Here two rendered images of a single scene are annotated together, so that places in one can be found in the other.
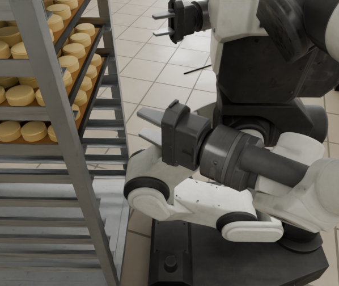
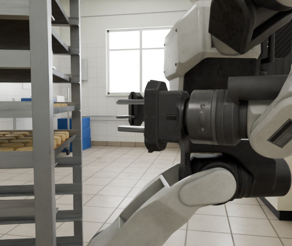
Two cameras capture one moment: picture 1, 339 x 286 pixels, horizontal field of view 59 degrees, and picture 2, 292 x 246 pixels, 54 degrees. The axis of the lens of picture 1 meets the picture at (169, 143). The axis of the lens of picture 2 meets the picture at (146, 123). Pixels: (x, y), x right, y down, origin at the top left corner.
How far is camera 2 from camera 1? 34 cm
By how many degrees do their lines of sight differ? 40
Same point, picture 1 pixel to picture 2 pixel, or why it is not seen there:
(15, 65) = (11, 55)
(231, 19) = (189, 46)
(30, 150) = not seen: outside the picture
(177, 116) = (159, 82)
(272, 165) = (258, 78)
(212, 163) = (199, 107)
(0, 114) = not seen: outside the picture
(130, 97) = not seen: hidden behind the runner
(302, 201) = not seen: outside the picture
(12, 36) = not seen: hidden behind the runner
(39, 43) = (43, 23)
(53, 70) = (48, 49)
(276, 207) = (277, 103)
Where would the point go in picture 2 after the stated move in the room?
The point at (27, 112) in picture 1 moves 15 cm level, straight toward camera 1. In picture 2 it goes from (6, 108) to (31, 109)
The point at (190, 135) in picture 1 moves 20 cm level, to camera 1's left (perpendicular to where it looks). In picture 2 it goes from (173, 93) to (43, 93)
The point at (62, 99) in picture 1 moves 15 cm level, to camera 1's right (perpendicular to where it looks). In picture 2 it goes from (49, 80) to (136, 81)
